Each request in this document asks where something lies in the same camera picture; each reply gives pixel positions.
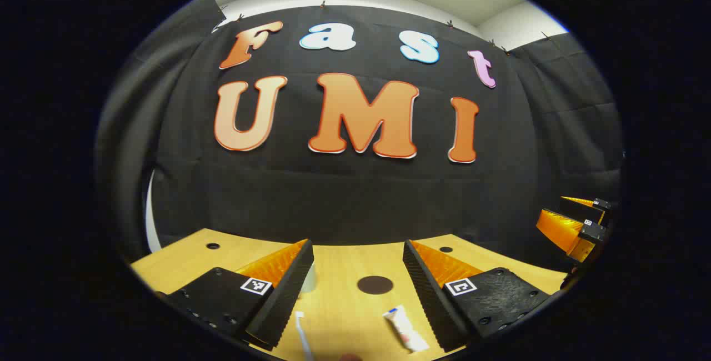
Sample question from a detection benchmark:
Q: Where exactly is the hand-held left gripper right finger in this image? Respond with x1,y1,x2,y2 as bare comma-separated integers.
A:
402,239,552,353

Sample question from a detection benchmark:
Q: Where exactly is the dark brown round coaster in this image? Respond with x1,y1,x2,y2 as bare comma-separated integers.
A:
357,275,394,295

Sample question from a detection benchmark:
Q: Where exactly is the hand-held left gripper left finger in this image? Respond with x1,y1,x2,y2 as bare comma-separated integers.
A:
154,238,316,352

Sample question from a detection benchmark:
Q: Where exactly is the white toothbrush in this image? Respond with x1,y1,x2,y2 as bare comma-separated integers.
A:
294,311,314,361

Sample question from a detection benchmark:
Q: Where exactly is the pale blue cup wooden handle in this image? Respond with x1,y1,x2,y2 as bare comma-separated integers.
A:
300,261,317,294

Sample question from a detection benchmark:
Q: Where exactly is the wooden desktop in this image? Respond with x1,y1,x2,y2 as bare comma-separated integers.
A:
131,228,567,361

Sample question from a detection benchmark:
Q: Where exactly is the black backdrop cloth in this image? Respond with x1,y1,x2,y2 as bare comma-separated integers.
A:
151,4,625,273

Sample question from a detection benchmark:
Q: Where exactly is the plain black cloth panel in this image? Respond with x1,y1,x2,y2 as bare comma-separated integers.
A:
94,0,227,264

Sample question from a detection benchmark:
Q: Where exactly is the white toothpaste tube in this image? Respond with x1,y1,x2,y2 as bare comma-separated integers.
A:
383,305,430,353

